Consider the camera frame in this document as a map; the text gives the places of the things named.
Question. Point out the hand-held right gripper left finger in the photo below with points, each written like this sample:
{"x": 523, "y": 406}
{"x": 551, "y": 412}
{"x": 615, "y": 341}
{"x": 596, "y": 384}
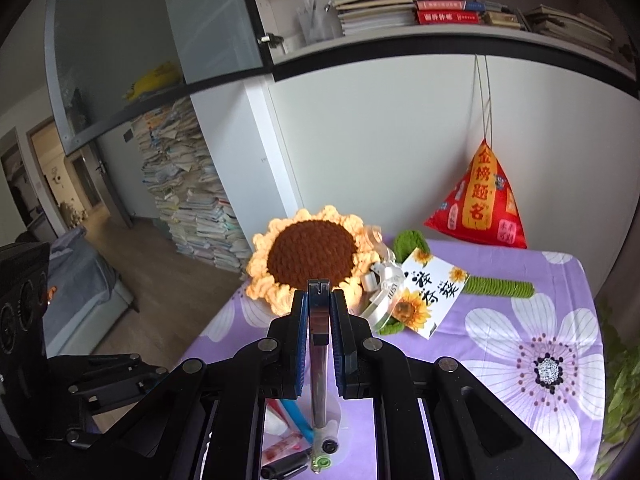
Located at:
{"x": 300, "y": 345}

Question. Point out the tall pile of books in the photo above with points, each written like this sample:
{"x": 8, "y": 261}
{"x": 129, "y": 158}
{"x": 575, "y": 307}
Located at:
{"x": 195, "y": 195}

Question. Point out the blue pen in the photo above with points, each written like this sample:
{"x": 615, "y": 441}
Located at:
{"x": 297, "y": 420}

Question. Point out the white bookcase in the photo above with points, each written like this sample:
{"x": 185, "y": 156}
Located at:
{"x": 375, "y": 150}

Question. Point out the green capped marker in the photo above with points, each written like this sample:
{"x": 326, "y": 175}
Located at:
{"x": 322, "y": 461}

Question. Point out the red books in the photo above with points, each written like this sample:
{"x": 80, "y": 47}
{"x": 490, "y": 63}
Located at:
{"x": 447, "y": 12}

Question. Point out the white ribbon bow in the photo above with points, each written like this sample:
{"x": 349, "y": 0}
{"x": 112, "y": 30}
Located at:
{"x": 385, "y": 280}

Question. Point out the small dark books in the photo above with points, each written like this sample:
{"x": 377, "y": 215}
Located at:
{"x": 502, "y": 17}

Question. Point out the wall switch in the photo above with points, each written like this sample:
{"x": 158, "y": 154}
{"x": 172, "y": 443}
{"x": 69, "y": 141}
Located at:
{"x": 128, "y": 135}

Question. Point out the clear pen holder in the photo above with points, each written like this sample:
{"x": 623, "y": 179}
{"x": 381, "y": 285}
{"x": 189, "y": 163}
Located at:
{"x": 317, "y": 20}

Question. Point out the sunflower print gift card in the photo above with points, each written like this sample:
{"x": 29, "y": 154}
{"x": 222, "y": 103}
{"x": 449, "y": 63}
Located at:
{"x": 427, "y": 292}

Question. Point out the green potted plant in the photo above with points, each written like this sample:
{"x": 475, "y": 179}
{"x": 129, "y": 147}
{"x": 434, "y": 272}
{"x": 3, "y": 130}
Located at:
{"x": 620, "y": 385}

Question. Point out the glass cabinet door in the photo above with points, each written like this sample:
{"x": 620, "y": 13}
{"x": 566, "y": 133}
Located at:
{"x": 125, "y": 35}

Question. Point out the stack of worn books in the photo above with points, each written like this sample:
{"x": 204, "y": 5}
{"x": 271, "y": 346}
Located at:
{"x": 570, "y": 27}

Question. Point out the wooden door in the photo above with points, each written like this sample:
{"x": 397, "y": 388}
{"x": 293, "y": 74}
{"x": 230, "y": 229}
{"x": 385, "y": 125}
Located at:
{"x": 90, "y": 187}

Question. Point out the stack of pale books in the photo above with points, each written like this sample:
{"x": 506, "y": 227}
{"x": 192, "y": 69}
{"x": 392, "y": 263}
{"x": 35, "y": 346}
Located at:
{"x": 375, "y": 10}

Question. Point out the red triangular pouch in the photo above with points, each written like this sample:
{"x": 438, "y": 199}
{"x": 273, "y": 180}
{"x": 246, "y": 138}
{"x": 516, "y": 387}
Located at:
{"x": 482, "y": 205}

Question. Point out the purple floral tablecloth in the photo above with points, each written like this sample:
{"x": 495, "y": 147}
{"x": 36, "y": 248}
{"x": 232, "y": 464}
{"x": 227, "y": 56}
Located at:
{"x": 500, "y": 360}

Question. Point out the crochet sunflower with green stem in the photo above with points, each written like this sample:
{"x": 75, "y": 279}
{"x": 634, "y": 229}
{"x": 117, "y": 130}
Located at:
{"x": 312, "y": 252}

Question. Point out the translucent plastic cup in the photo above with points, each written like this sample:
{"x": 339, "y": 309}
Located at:
{"x": 342, "y": 425}

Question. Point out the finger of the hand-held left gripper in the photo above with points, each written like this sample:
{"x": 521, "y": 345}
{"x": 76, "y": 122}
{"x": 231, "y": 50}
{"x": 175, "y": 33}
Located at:
{"x": 120, "y": 377}
{"x": 102, "y": 419}

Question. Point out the black pen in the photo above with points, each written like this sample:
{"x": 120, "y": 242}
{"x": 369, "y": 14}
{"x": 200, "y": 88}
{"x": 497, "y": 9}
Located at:
{"x": 285, "y": 465}

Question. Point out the yellow bag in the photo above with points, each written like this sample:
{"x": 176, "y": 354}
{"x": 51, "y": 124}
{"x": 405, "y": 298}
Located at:
{"x": 152, "y": 80}

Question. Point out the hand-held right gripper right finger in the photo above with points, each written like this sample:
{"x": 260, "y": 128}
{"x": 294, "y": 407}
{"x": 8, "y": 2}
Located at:
{"x": 341, "y": 345}

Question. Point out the black capped marker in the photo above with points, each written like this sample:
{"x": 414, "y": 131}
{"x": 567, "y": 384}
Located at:
{"x": 328, "y": 445}

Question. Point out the grey bed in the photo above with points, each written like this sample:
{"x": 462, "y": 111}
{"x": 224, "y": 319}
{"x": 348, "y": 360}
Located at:
{"x": 85, "y": 280}

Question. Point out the silver pen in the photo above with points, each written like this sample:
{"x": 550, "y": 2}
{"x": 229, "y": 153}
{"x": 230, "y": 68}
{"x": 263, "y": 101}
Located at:
{"x": 319, "y": 320}

